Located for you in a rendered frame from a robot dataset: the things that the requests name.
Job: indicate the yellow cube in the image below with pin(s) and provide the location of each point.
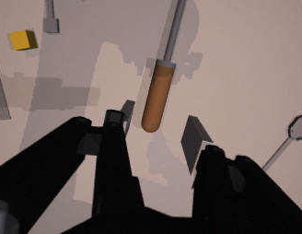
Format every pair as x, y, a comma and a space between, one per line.
23, 40

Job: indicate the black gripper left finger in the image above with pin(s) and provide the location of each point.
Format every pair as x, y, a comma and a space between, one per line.
30, 180

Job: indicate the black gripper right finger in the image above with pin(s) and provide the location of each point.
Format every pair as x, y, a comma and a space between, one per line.
262, 207

